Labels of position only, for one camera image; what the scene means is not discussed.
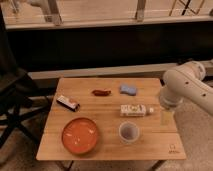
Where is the black office chair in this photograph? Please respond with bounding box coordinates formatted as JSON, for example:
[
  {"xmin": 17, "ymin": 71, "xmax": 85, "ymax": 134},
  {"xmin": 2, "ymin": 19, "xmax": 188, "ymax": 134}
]
[{"xmin": 0, "ymin": 6, "xmax": 51, "ymax": 149}]

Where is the red sausage toy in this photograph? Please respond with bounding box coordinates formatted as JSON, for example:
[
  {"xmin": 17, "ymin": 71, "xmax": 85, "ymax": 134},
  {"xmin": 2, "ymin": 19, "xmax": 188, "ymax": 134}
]
[{"xmin": 92, "ymin": 90, "xmax": 111, "ymax": 96}]

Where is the orange bowl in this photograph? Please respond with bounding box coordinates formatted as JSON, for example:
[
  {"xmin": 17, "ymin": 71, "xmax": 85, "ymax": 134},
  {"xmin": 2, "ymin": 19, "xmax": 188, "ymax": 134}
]
[{"xmin": 61, "ymin": 117, "xmax": 99, "ymax": 155}]

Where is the blue sponge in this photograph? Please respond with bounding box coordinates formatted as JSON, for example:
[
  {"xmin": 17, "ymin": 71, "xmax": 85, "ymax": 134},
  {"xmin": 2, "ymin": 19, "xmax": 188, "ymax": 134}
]
[{"xmin": 120, "ymin": 84, "xmax": 137, "ymax": 96}]

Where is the white labelled bottle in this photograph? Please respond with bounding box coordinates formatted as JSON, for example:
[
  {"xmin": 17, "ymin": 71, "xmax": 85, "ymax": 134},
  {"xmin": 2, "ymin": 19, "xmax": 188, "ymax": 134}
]
[{"xmin": 120, "ymin": 105, "xmax": 154, "ymax": 117}]

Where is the wooden folding table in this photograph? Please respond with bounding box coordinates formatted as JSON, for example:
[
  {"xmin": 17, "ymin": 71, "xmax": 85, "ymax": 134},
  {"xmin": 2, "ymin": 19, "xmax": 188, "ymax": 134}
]
[{"xmin": 36, "ymin": 78, "xmax": 186, "ymax": 161}]

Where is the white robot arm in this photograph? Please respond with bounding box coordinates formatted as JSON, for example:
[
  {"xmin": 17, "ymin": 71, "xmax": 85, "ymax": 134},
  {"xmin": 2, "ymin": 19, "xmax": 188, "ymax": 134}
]
[{"xmin": 158, "ymin": 61, "xmax": 213, "ymax": 117}]

